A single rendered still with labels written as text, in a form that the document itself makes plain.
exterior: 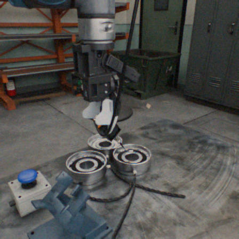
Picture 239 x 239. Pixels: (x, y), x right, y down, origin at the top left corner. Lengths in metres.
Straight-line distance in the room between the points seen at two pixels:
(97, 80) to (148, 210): 0.30
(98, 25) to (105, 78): 0.10
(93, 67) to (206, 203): 0.39
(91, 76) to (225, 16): 3.02
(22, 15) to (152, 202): 4.06
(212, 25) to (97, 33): 3.09
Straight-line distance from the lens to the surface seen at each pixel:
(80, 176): 0.56
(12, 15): 4.32
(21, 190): 0.54
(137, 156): 0.64
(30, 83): 4.45
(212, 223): 0.53
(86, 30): 0.47
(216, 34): 3.46
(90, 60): 0.48
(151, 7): 4.88
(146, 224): 0.50
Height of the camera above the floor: 1.17
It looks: 25 degrees down
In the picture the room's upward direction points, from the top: straight up
